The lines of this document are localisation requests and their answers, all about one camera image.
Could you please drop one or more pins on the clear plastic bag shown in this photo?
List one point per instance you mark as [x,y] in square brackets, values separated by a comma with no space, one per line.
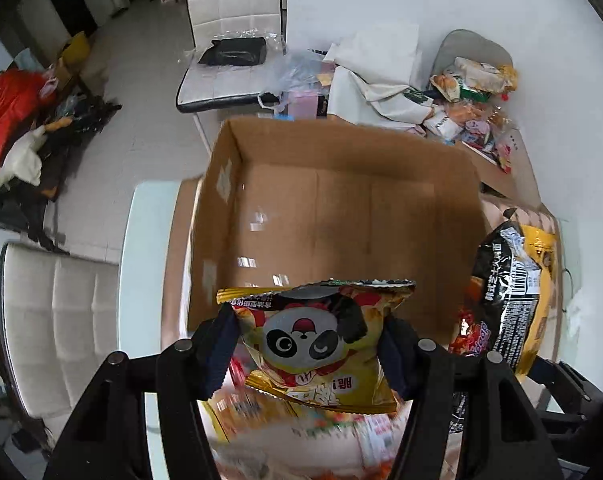
[297,70]

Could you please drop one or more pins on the red bag on floor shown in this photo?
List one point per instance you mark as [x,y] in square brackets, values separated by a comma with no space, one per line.
[22,95]

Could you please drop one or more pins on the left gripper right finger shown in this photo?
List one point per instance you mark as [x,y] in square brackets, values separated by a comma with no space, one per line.
[426,375]

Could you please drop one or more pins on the white canvas tote bag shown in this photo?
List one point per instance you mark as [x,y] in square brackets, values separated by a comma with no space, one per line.
[373,82]

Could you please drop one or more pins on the black yellow snack bag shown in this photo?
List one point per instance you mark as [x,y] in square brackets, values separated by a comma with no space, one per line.
[508,299]

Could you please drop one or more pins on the pink box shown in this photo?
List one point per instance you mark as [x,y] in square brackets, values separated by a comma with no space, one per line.
[303,104]

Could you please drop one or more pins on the yellow panda snack bag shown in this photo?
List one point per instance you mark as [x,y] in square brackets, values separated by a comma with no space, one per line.
[316,344]

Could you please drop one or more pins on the yellow orange snack bag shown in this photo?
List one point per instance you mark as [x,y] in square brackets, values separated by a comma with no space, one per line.
[255,436]

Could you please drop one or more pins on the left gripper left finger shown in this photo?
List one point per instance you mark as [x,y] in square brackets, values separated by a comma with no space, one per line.
[190,371]

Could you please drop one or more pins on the white chair near table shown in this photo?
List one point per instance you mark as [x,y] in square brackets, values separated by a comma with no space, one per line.
[58,319]

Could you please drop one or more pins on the black bag on chair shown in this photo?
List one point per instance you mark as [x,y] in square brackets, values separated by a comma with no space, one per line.
[247,51]

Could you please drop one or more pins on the open cardboard box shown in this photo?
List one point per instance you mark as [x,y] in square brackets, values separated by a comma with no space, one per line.
[282,204]

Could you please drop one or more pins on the white goose plush toy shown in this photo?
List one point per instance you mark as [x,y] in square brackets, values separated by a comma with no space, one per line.
[22,161]

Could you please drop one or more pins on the white chair far side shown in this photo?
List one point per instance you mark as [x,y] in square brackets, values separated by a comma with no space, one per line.
[205,87]

